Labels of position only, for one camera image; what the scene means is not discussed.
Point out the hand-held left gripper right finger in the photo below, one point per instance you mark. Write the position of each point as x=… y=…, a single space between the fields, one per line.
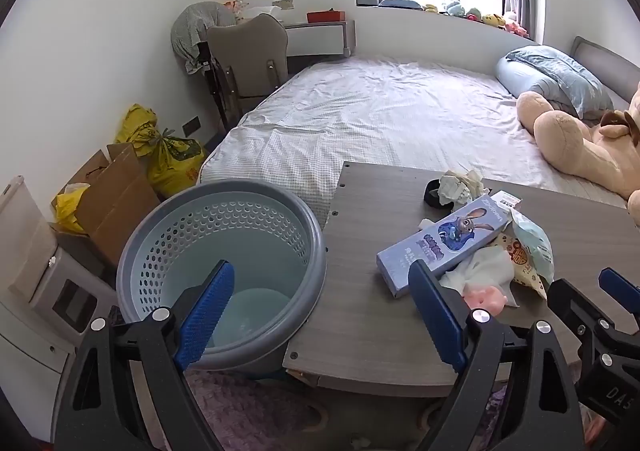
x=440 y=316

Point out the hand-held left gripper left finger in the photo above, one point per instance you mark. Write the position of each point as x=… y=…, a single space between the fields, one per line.
x=205 y=316

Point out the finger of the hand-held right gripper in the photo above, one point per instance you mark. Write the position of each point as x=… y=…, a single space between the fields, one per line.
x=620 y=286
x=575 y=301

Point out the white knotted cloth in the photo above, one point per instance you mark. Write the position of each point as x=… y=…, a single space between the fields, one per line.
x=487 y=268

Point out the black elastic band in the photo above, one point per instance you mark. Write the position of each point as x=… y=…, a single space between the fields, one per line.
x=430 y=196

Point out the grey perforated plastic basket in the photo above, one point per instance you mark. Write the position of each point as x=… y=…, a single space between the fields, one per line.
x=300 y=231

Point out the pink plastic toy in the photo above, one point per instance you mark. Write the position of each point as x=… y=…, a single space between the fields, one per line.
x=480 y=298

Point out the cream red print packet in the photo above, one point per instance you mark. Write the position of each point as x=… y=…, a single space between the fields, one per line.
x=522 y=266

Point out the pale green wipes packet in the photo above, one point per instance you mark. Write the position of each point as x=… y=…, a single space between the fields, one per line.
x=532 y=241

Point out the blue rabbit print box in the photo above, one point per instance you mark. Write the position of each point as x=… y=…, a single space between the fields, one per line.
x=440 y=241

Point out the small white paper scrap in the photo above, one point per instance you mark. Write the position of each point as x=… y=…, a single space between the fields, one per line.
x=426 y=224

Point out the purple fluffy rug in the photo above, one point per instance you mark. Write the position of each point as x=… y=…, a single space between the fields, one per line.
x=240 y=406

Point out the small white red label packet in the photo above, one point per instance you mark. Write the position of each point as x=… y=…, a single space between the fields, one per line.
x=510 y=202

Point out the crumpled written paper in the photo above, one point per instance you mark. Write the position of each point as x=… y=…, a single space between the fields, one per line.
x=462 y=183

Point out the white plastic bin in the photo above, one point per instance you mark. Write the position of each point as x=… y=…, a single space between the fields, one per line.
x=75 y=281

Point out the brown cardboard box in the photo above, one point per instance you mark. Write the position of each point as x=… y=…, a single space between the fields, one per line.
x=120 y=201

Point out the large beige teddy bear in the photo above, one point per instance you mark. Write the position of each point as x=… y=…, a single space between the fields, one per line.
x=575 y=141

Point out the yellow tied bag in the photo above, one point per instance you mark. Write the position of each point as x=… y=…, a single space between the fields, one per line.
x=175 y=161

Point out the yellow plastic bag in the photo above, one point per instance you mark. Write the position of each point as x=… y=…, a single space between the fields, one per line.
x=70 y=208

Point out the white drawer cabinet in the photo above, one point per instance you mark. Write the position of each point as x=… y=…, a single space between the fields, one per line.
x=30 y=356

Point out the beige flat board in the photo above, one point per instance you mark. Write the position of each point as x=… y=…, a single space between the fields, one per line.
x=25 y=236

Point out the yellow crumpled bag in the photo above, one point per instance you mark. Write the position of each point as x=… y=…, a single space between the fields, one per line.
x=137 y=123

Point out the bed with white checked sheet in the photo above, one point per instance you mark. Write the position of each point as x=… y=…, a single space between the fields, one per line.
x=390 y=111

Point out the blue patterned pillow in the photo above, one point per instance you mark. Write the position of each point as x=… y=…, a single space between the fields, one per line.
x=565 y=71

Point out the grey bed headboard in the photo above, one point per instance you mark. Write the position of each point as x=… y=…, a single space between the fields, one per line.
x=600 y=58

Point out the light blue bolster pillow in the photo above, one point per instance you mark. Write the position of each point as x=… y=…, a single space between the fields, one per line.
x=515 y=76

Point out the beige padded chair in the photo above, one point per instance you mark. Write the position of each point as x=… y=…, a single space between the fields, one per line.
x=250 y=51

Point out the grey cloth on chair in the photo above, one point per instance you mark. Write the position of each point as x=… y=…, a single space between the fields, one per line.
x=192 y=26

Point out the white grey desk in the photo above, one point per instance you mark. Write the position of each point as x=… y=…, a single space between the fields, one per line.
x=315 y=38

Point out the row of small plush toys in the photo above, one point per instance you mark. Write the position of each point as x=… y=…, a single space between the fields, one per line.
x=475 y=13

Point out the white papers on desk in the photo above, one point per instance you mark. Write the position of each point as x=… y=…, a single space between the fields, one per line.
x=262 y=12

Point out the orange white packet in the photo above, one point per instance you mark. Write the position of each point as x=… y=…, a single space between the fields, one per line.
x=232 y=6

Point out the blue cushion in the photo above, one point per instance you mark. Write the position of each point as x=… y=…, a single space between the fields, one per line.
x=400 y=4

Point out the red flat box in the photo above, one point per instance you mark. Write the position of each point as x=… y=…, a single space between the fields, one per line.
x=326 y=16

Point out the dark wall socket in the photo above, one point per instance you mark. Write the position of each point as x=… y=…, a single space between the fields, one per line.
x=191 y=126

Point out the beige wall plate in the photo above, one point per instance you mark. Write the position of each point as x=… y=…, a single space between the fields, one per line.
x=282 y=4

